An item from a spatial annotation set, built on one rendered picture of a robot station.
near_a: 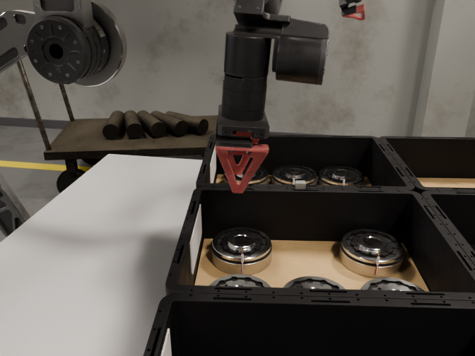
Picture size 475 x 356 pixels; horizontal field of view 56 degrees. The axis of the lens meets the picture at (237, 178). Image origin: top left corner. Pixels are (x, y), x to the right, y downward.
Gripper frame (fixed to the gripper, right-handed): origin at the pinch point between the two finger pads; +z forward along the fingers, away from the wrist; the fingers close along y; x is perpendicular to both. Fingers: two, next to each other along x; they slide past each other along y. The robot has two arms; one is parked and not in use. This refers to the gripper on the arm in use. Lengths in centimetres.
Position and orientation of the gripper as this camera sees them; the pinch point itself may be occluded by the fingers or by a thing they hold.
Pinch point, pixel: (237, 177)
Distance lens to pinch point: 63.4
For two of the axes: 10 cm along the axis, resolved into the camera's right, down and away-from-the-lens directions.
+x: -10.0, -0.6, -0.5
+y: -0.2, -4.0, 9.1
